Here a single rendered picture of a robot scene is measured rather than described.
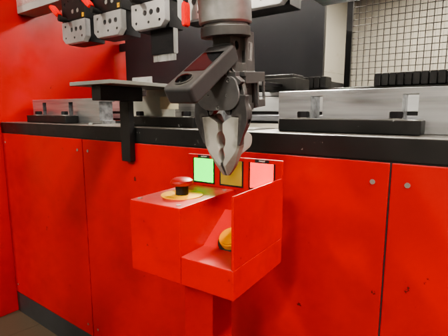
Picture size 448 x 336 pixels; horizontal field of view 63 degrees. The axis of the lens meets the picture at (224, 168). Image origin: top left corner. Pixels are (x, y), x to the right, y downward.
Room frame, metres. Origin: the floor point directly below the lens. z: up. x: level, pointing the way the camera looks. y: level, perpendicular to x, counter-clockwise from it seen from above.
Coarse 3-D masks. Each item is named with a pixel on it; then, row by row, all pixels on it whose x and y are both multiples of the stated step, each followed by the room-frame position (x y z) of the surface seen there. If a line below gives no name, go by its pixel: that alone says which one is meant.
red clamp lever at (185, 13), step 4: (184, 0) 1.05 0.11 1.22; (184, 4) 1.04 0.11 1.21; (188, 4) 1.05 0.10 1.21; (184, 8) 1.04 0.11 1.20; (188, 8) 1.05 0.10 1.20; (184, 12) 1.04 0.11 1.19; (188, 12) 1.05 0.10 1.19; (184, 16) 1.04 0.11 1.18; (188, 16) 1.05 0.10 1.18; (184, 20) 1.04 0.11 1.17; (188, 20) 1.05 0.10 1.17; (184, 24) 1.04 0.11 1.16; (188, 24) 1.05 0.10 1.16
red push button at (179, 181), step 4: (172, 180) 0.60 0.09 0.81; (176, 180) 0.59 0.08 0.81; (180, 180) 0.59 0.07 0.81; (184, 180) 0.59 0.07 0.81; (188, 180) 0.60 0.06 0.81; (192, 180) 0.60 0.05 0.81; (172, 184) 0.60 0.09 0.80; (176, 184) 0.59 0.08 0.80; (180, 184) 0.59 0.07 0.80; (184, 184) 0.59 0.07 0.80; (188, 184) 0.59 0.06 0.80; (192, 184) 0.60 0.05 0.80; (176, 188) 0.60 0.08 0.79; (180, 188) 0.60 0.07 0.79; (184, 188) 0.60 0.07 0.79; (188, 188) 0.61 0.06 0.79; (176, 192) 0.60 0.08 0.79; (180, 192) 0.60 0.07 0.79; (184, 192) 0.60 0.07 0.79; (188, 192) 0.61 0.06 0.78
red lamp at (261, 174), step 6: (252, 168) 0.63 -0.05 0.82; (258, 168) 0.62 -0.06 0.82; (264, 168) 0.61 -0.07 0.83; (270, 168) 0.61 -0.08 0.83; (252, 174) 0.63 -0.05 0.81; (258, 174) 0.62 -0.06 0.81; (264, 174) 0.61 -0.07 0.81; (270, 174) 0.61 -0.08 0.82; (252, 180) 0.63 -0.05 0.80; (258, 180) 0.62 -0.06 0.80; (264, 180) 0.61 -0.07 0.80; (270, 180) 0.61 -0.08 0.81; (252, 186) 0.63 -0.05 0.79; (258, 186) 0.62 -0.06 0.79
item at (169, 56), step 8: (152, 32) 1.22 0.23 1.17; (160, 32) 1.20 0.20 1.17; (168, 32) 1.18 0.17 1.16; (176, 32) 1.18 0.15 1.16; (152, 40) 1.22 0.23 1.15; (160, 40) 1.20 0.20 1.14; (168, 40) 1.18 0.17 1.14; (176, 40) 1.17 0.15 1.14; (152, 48) 1.22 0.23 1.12; (160, 48) 1.20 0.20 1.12; (168, 48) 1.18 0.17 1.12; (176, 48) 1.17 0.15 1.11; (160, 56) 1.21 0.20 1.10; (168, 56) 1.19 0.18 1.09; (176, 56) 1.17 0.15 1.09
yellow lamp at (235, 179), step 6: (240, 162) 0.64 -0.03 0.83; (240, 168) 0.64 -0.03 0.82; (222, 174) 0.66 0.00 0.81; (234, 174) 0.65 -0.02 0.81; (240, 174) 0.64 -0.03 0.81; (222, 180) 0.66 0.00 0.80; (228, 180) 0.65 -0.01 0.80; (234, 180) 0.65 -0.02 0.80; (240, 180) 0.64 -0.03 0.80; (240, 186) 0.64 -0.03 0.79
